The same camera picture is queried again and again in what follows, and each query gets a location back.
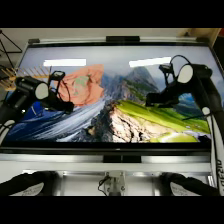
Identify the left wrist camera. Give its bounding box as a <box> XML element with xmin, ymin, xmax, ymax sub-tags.
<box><xmin>48</xmin><ymin>70</ymin><xmax>67</xmax><ymax>92</ymax></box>

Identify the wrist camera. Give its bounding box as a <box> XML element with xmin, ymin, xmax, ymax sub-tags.
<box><xmin>48</xmin><ymin>70</ymin><xmax>67</xmax><ymax>92</ymax></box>
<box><xmin>158</xmin><ymin>63</ymin><xmax>175</xmax><ymax>88</ymax></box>

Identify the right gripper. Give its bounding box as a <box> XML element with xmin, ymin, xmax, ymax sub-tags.
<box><xmin>145</xmin><ymin>91</ymin><xmax>170</xmax><ymax>109</ymax></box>

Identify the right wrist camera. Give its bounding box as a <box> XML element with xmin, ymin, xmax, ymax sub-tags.
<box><xmin>158</xmin><ymin>63</ymin><xmax>175</xmax><ymax>88</ymax></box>

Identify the salmon T-shirt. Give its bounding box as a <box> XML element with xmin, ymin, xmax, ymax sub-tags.
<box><xmin>58</xmin><ymin>63</ymin><xmax>106</xmax><ymax>108</ymax></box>

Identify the black cable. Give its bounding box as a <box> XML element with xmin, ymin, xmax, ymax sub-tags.
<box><xmin>97</xmin><ymin>175</ymin><xmax>112</xmax><ymax>197</ymax></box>
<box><xmin>169</xmin><ymin>54</ymin><xmax>194</xmax><ymax>70</ymax></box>

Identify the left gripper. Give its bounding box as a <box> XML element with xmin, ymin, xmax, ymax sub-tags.
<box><xmin>53</xmin><ymin>98</ymin><xmax>75</xmax><ymax>115</ymax></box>

